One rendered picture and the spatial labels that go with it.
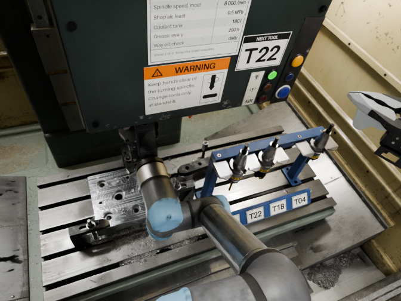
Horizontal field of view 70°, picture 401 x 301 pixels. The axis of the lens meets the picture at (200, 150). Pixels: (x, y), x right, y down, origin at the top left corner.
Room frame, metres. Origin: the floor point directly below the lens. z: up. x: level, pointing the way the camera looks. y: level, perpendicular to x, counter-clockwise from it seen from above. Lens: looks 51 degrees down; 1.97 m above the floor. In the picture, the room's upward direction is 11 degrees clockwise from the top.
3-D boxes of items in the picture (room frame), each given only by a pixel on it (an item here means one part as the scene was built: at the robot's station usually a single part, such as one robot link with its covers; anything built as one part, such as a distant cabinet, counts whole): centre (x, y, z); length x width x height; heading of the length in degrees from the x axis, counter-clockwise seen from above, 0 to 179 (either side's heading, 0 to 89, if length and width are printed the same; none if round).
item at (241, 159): (0.58, -0.13, 1.26); 0.04 x 0.04 x 0.07
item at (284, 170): (0.82, -0.44, 1.05); 0.10 x 0.05 x 0.30; 30
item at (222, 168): (0.55, -0.09, 1.21); 0.07 x 0.05 x 0.01; 30
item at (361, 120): (0.43, -0.28, 1.63); 0.09 x 0.03 x 0.06; 60
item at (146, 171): (0.38, 0.10, 1.37); 0.08 x 0.05 x 0.08; 120
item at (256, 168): (0.61, -0.18, 1.21); 0.07 x 0.05 x 0.01; 30
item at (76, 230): (0.36, 0.32, 0.97); 0.13 x 0.03 x 0.15; 120
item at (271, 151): (0.63, -0.23, 1.26); 0.04 x 0.04 x 0.07
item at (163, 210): (0.31, 0.06, 1.36); 0.11 x 0.08 x 0.09; 30
